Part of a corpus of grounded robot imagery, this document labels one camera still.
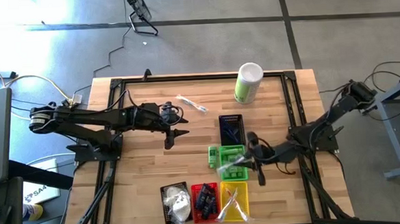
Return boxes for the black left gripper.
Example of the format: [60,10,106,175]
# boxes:
[136,99,192,152]

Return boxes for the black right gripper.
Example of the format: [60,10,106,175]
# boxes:
[234,130,279,189]

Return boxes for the dark blue shave cream tube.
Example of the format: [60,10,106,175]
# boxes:
[193,189,207,212]
[203,182,218,203]
[208,195,219,216]

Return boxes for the red toothbrush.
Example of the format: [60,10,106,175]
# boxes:
[223,186,251,224]

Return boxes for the grey item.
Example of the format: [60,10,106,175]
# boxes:
[200,204,214,220]

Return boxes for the green slotted plastic basket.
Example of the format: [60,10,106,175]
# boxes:
[218,144,249,182]

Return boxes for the black slotted plastic basket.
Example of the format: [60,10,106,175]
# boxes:
[218,114,247,147]
[159,180,194,224]

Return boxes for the yellow slotted plastic basket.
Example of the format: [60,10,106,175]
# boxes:
[218,179,251,223]

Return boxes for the white toothbrush in clear wrapper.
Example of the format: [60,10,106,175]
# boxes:
[213,188,241,224]

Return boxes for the red slotted plastic basket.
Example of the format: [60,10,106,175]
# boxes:
[190,182,221,224]

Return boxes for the green white wipes canister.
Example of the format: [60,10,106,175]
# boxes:
[232,62,266,106]

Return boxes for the black floor fan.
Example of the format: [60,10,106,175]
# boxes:
[121,0,160,39]

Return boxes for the black desk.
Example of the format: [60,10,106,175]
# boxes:
[0,155,77,224]

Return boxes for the grey metal table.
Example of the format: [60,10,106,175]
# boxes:
[357,73,400,182]

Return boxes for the white printed box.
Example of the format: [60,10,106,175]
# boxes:
[19,158,62,206]

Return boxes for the yellow blue white object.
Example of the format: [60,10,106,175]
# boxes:
[21,201,45,222]

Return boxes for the black fan power cable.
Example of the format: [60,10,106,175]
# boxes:
[68,25,134,95]

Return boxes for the white floor cable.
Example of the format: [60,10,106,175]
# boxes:
[0,51,75,124]

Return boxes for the black floor cable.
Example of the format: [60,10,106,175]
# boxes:
[317,59,400,154]

